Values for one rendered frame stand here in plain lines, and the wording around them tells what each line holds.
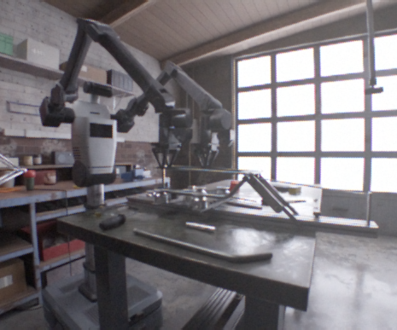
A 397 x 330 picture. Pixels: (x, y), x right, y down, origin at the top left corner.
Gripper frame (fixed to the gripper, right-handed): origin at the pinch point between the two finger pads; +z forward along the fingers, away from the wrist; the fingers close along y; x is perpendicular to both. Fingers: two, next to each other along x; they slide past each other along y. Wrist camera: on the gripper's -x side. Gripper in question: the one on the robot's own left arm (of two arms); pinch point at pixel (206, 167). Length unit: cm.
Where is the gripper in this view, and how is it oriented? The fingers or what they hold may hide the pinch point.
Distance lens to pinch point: 87.5
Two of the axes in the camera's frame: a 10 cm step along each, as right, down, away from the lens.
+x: -8.8, -0.5, 4.8
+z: -0.2, 10.0, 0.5
